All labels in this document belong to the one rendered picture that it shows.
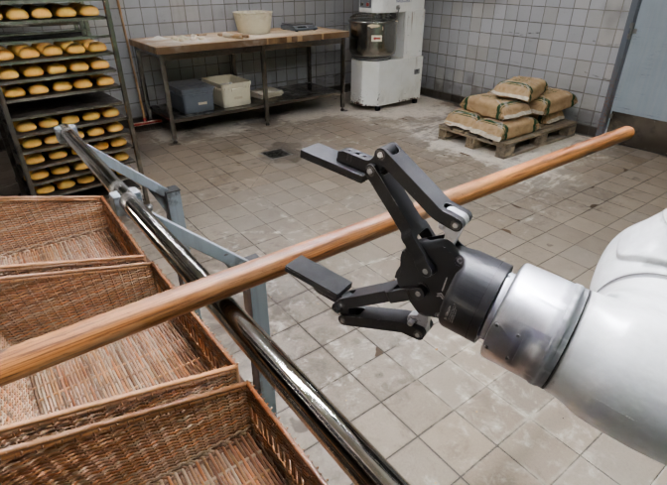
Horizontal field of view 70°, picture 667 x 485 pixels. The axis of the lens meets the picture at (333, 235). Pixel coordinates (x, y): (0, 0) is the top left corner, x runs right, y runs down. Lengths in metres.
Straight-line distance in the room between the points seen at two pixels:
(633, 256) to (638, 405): 0.16
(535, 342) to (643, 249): 0.16
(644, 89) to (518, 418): 3.91
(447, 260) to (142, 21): 5.36
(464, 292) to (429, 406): 1.63
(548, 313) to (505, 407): 1.71
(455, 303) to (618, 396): 0.13
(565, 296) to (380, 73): 5.59
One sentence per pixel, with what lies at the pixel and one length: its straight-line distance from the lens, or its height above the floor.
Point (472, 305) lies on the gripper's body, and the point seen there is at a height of 1.26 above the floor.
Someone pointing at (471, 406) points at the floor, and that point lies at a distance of 2.06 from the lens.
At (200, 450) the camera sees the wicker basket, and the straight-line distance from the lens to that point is 1.14.
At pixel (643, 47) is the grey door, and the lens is 5.38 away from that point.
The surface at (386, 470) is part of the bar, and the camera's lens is 0.39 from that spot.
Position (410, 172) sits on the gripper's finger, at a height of 1.35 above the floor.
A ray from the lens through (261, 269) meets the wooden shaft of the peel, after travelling 0.54.
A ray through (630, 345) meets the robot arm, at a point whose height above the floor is 1.27.
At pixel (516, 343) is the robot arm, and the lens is 0.40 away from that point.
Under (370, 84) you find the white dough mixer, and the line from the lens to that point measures 5.94.
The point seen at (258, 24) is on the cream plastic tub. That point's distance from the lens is 5.55.
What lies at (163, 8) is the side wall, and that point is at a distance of 5.72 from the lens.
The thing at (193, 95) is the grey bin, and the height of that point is 0.41.
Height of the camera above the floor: 1.50
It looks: 29 degrees down
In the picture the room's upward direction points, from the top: straight up
